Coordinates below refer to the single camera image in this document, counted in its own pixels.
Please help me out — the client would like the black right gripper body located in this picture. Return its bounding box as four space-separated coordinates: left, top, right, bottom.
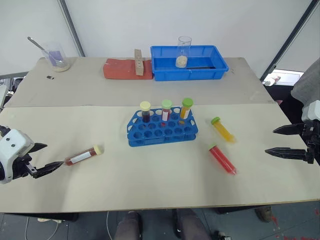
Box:
301 119 320 165

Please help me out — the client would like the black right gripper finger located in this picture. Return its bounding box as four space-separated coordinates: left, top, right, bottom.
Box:
264 147 308 161
272 122 306 136

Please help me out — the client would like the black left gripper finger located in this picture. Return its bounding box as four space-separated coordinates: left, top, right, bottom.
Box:
29 142 49 156
33 160 67 179

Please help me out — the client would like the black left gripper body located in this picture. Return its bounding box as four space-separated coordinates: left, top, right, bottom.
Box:
10 152 39 180

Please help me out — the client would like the labelled red tube cream cap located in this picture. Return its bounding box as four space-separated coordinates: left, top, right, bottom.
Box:
64 144 103 167

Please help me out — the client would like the orange tube green cap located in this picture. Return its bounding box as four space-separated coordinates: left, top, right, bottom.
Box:
179 97 194 121
210 116 237 144

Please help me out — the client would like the dark liquid tube yellow cap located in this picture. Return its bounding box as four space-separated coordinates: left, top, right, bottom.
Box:
139 100 152 124

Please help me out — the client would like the blue test tube rack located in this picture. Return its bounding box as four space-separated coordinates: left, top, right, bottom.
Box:
126 105 199 148

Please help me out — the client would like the labelled red tube green cap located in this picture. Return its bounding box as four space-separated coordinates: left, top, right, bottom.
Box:
160 99 174 122

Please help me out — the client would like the white box with red print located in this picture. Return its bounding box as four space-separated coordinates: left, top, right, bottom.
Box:
261 71 305 87

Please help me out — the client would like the brown shoe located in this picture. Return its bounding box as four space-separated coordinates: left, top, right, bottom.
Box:
254 205 274 224

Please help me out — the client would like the glass beaker purple label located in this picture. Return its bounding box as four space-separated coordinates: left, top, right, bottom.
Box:
40 43 71 73

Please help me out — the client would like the dark rounded leg shape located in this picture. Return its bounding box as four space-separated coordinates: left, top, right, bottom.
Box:
171 208 214 240
114 210 144 240

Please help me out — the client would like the metal spoon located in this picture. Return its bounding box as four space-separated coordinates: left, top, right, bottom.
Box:
27 36 64 64

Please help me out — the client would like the red cloth pad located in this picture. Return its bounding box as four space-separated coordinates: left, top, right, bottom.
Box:
102 58 154 81

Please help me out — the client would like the blue plastic bin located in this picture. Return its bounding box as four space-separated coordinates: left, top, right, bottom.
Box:
149 44 230 82

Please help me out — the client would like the tall glass beaker with powder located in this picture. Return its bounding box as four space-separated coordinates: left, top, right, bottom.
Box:
175 35 193 69

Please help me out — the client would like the wooden block with holes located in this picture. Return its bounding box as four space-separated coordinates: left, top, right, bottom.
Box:
133 48 146 77

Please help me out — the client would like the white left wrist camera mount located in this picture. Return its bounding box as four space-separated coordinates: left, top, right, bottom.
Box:
0 128 35 185

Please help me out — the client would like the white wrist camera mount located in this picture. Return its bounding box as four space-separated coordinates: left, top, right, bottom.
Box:
300 99 320 123
0 128 35 185

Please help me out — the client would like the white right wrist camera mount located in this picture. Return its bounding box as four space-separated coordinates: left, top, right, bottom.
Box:
300 99 320 123

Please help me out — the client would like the white floor cable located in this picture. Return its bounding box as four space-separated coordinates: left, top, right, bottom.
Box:
24 211 112 240

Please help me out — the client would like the grey metal frame pole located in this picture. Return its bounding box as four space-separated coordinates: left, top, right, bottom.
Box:
58 0 86 57
259 0 320 81

